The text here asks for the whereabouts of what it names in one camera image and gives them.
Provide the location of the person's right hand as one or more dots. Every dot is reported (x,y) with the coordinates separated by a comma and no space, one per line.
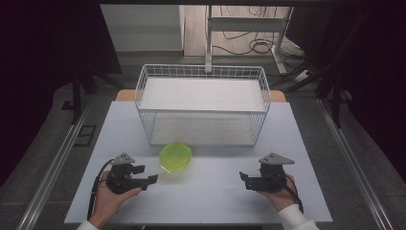
(282,198)

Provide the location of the white power strip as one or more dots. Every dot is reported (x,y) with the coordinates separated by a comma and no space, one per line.
(301,76)

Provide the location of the person's left hand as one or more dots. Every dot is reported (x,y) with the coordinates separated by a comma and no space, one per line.
(107,201)

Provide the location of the black floor bracket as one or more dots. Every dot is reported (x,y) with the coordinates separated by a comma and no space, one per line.
(85,135)

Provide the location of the green translucent bowl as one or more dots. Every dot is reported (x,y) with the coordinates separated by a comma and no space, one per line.
(175,157)

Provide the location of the white panel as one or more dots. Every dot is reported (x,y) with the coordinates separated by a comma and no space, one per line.
(143,27)

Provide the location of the metal floor rail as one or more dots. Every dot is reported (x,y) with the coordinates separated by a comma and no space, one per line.
(52,172)
(354,169)

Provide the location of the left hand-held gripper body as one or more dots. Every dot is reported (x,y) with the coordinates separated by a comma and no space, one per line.
(119,179)

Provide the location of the black stand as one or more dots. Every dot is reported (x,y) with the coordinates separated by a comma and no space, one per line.
(76,96)
(335,96)

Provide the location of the wooden table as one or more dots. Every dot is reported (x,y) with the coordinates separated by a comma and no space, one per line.
(123,95)

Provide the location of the white metal desk frame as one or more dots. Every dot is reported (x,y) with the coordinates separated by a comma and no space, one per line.
(245,24)

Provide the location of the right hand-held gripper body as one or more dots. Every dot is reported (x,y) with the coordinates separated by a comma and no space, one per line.
(271,179)

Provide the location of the dark curtain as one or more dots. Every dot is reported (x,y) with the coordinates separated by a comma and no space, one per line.
(48,64)
(376,80)

